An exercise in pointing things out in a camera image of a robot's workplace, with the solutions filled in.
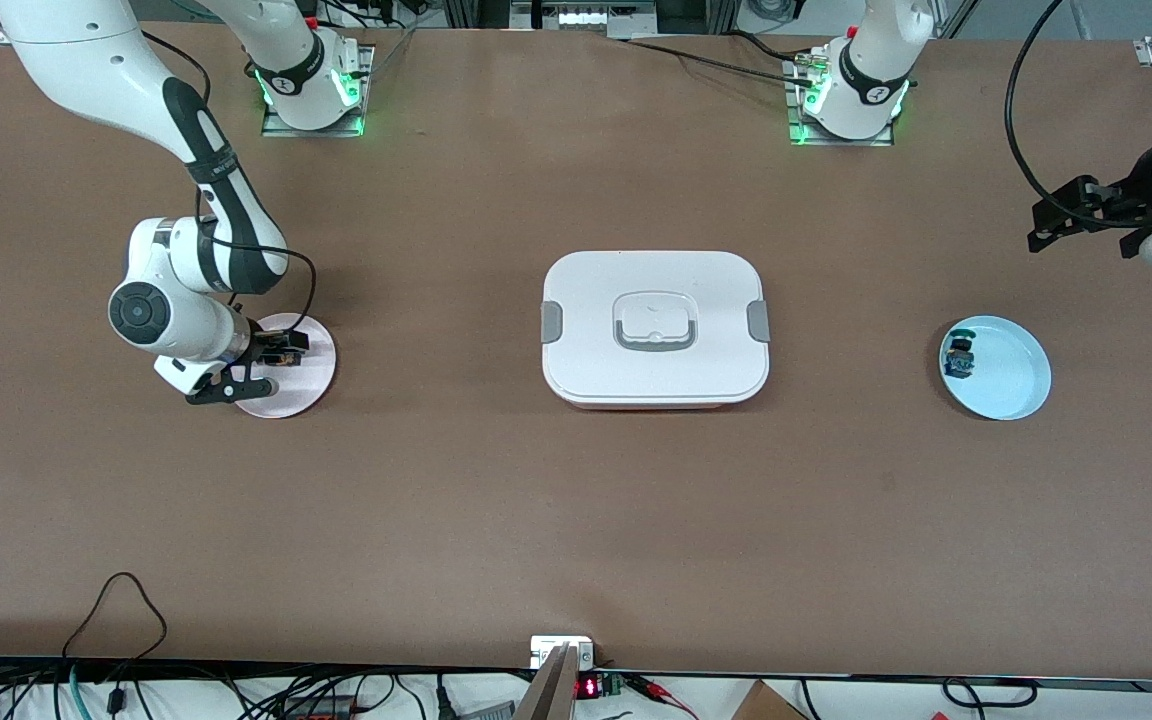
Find brown cardboard box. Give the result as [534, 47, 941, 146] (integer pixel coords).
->
[731, 680, 809, 720]

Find black looped cable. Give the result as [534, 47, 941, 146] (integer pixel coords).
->
[61, 572, 169, 691]

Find thick black table cable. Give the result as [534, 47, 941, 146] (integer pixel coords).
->
[731, 28, 815, 65]

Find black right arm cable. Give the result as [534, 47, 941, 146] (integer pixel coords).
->
[141, 30, 319, 346]

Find blue green push button switch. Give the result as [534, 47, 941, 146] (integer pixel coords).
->
[943, 328, 977, 379]

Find pink round plate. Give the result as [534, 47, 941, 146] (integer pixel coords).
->
[232, 313, 338, 419]

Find thin black table cable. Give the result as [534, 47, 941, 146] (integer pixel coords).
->
[626, 38, 817, 85]

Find white power strip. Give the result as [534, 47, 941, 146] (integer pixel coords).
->
[510, 0, 659, 33]

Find light blue round plate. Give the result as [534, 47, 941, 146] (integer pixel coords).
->
[938, 315, 1053, 421]

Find red clip leads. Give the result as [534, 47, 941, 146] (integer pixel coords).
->
[626, 674, 699, 720]

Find white lunch box grey clips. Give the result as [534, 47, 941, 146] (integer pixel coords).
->
[540, 250, 771, 411]

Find aluminium camera mount profile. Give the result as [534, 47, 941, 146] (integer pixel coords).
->
[516, 645, 579, 720]

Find black coiled cable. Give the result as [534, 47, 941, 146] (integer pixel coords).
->
[941, 678, 1039, 707]

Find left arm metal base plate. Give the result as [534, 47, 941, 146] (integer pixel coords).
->
[786, 55, 897, 148]

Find white mount plate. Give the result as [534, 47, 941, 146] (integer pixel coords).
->
[530, 636, 596, 669]

